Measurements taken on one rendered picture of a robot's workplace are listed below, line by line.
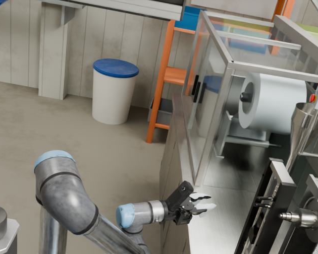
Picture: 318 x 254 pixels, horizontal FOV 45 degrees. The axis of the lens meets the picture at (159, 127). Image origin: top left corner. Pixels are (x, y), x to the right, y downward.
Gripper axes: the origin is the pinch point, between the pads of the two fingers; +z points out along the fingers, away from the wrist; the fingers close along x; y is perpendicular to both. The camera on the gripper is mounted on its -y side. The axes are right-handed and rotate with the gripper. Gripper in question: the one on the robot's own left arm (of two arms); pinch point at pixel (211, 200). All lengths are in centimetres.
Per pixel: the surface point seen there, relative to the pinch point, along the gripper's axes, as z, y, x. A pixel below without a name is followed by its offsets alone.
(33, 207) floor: -41, 143, -132
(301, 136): 44.3, -17.2, -12.5
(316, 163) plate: 76, 8, -21
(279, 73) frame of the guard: 49, -30, -43
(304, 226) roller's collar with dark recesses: 16.4, -13.1, 26.1
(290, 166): 47.4, -0.9, -12.1
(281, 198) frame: 11.0, -17.7, 17.6
